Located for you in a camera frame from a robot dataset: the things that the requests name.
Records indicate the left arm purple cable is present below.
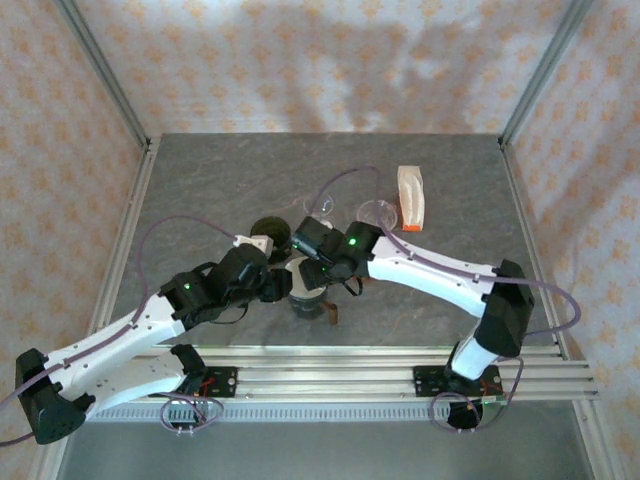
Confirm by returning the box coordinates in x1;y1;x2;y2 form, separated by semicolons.
0;214;239;447

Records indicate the grey dripper with brown handle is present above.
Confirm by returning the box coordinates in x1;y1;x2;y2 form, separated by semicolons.
287;287;340;327

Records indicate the clear plastic dripper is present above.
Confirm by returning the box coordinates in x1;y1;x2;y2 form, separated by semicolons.
357;198;400;234

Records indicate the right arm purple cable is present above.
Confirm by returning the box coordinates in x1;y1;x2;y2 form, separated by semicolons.
313;167;584;434

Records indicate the aluminium table side rail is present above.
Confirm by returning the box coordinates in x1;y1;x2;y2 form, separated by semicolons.
499;144;571;361
87;135;162;339

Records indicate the aluminium frame leg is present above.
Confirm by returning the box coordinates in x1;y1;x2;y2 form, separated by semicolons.
572;399;619;480
27;442;69;480

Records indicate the grey metal panel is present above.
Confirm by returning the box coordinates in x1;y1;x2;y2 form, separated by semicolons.
49;419;599;480

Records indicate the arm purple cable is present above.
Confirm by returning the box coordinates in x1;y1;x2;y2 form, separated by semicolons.
0;214;239;447
313;167;584;434

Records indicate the dark green dripper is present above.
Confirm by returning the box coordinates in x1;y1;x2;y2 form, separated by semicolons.
248;215;295;264

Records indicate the white slotted cable duct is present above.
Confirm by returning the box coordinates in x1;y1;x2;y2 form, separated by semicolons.
84;402;576;425

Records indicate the aluminium frame post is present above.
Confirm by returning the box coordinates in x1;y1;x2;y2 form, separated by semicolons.
53;0;154;151
498;0;596;151

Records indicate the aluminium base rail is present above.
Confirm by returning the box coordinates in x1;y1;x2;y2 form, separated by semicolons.
52;343;601;405

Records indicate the clear dripper with brown handle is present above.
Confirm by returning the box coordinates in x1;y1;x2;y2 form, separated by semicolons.
302;194;336;224

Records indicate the coffee filter packet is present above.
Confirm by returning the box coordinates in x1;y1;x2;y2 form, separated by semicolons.
396;163;429;234

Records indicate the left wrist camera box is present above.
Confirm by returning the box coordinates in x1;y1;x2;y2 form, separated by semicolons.
233;233;275;256

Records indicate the small green circuit board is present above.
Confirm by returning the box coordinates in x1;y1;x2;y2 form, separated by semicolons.
478;394;509;417

